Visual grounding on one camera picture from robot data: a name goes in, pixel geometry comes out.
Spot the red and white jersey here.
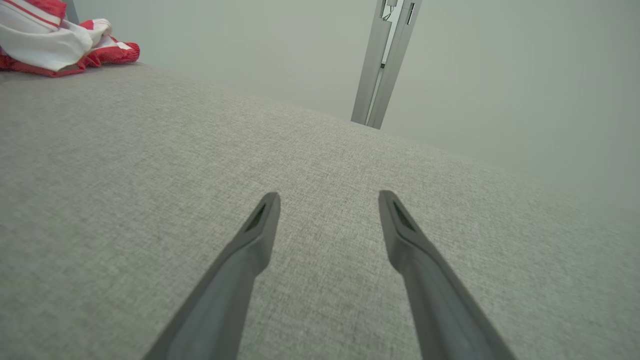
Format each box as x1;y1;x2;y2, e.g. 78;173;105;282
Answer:
0;0;141;78

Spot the grey metal wall post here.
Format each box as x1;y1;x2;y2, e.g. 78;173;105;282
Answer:
351;0;423;130

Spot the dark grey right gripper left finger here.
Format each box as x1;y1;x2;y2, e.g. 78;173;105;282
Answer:
142;191;281;360

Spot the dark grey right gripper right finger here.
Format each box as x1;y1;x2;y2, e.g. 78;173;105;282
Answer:
378;189;518;360

